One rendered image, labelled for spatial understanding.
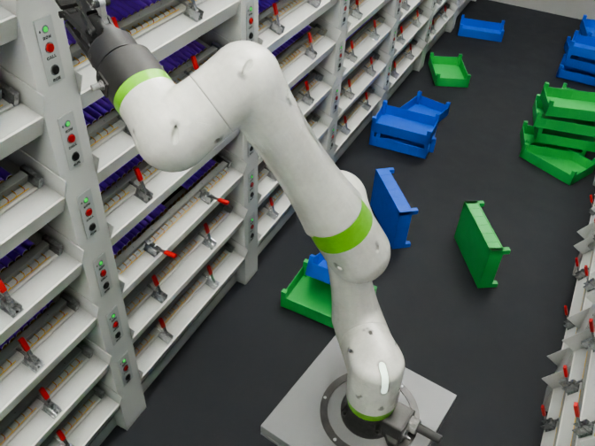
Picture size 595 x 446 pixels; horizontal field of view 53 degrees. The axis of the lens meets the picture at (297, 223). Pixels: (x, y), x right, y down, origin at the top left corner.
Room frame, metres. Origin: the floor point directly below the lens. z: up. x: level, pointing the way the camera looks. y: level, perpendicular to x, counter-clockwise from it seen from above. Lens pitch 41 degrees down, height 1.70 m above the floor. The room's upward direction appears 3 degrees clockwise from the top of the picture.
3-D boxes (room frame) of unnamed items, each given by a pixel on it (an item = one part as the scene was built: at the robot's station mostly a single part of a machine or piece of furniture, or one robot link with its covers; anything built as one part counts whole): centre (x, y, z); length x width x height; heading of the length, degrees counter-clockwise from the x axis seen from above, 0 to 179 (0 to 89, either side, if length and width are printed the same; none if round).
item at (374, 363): (0.87, -0.20, 0.49); 0.16 x 0.13 x 0.19; 14
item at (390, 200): (2.00, -0.40, 0.10); 0.30 x 0.08 x 0.20; 15
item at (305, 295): (1.52, -0.13, 0.04); 0.30 x 0.20 x 0.08; 65
